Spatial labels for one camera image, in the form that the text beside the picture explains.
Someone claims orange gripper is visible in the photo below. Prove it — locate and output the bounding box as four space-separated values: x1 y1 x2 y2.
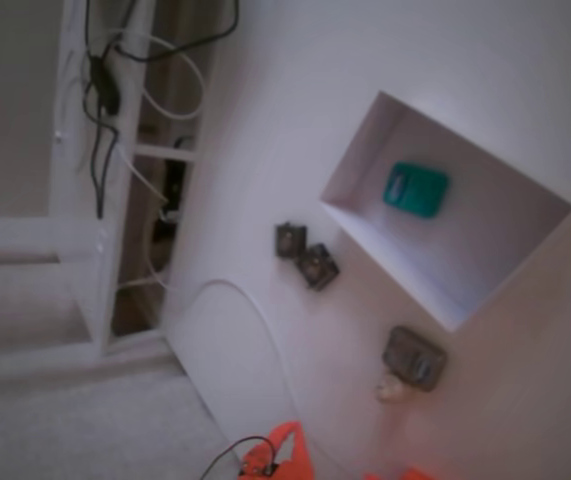
237 422 316 480

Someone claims green cube box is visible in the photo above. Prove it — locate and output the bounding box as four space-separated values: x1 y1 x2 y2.
382 160 450 220

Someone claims white cardboard bin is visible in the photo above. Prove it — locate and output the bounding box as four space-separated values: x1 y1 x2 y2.
318 89 571 334

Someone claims small white bear figurine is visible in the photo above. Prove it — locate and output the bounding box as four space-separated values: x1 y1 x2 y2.
374 372 409 404

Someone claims grey translucent box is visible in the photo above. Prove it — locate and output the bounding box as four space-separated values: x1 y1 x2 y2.
382 325 449 392

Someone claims black clear-lid case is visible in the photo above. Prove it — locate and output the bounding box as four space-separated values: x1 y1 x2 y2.
297 243 341 291
274 221 309 260

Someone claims thin robot wire loop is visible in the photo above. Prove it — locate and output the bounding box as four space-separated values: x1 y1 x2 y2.
199 436 279 480

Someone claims curved white cable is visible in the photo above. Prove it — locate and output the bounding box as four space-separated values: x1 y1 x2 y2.
114 239 174 292

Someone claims straight white cable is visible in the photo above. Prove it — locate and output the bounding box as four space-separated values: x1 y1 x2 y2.
114 144 171 206

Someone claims looped white cable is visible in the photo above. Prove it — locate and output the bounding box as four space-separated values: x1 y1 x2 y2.
109 28 207 122

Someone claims white shelf frame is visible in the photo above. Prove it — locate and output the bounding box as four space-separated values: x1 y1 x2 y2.
0 0 221 359

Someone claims black cable with adapter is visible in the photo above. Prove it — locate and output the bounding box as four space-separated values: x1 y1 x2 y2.
81 0 241 220

